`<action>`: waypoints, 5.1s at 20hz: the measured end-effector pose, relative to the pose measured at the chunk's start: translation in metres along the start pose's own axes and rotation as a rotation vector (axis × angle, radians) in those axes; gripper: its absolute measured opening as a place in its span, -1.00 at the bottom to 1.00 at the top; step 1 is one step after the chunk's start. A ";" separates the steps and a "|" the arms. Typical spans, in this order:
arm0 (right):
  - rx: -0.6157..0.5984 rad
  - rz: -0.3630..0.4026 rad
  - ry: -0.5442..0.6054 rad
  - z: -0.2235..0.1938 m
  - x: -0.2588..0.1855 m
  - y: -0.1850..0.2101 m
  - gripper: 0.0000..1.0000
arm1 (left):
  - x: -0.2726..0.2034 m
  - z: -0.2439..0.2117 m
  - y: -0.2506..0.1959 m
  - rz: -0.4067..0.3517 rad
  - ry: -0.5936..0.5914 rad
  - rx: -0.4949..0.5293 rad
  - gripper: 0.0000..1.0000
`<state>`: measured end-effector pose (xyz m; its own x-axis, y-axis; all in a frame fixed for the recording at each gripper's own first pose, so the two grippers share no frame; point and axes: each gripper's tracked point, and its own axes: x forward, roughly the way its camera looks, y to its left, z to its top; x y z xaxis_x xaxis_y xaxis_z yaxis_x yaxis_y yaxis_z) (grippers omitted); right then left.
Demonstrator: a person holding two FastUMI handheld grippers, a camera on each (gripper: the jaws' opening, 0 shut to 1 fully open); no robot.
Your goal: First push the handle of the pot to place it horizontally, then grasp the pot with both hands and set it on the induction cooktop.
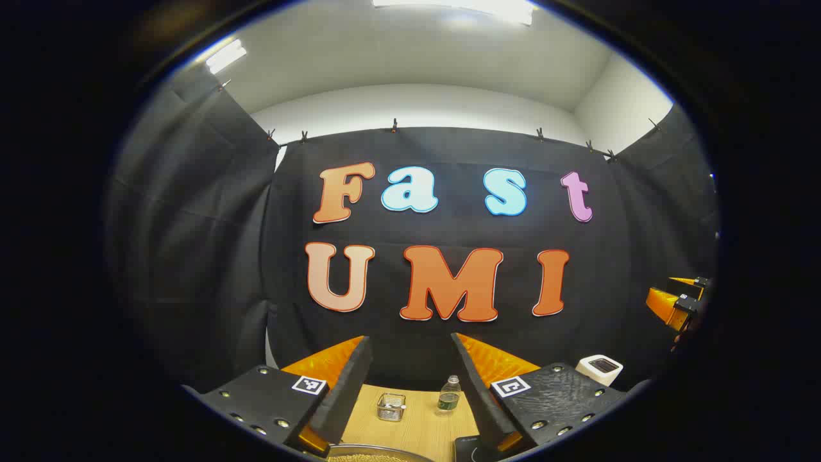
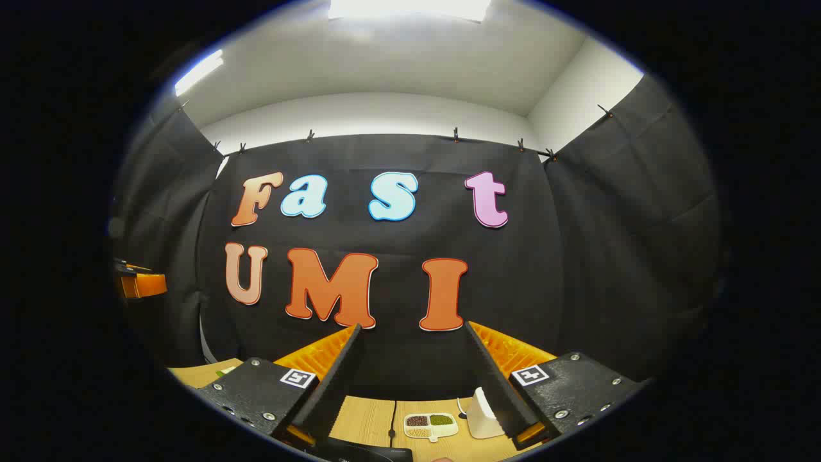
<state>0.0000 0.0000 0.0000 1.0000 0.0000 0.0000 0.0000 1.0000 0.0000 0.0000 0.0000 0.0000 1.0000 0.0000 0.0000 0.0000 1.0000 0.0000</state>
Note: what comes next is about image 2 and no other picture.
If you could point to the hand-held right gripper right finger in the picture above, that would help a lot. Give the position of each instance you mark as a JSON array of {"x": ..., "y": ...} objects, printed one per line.
[{"x": 494, "y": 385}]

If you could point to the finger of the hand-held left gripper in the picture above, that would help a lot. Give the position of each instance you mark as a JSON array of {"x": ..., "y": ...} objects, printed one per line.
[
  {"x": 131, "y": 266},
  {"x": 144, "y": 285}
]

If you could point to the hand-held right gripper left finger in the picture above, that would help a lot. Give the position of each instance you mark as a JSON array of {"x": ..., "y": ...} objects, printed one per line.
[{"x": 333, "y": 385}]

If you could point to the black induction cooktop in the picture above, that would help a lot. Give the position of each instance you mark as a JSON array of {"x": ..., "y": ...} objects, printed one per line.
[{"x": 365, "y": 453}]

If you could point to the white toaster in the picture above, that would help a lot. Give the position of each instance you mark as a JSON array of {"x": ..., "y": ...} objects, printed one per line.
[{"x": 481, "y": 417}]

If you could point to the white divided bean plate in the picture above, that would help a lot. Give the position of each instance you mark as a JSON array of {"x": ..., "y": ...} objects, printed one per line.
[{"x": 430, "y": 425}]

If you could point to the long ceiling light strip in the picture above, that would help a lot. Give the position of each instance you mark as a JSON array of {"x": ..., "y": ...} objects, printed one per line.
[{"x": 199, "y": 72}]

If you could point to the row of black cloth clips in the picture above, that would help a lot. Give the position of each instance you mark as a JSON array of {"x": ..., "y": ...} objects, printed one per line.
[{"x": 456, "y": 135}]

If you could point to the rectangular ceiling light panel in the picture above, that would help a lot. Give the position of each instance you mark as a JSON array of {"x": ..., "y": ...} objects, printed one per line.
[{"x": 410, "y": 9}]

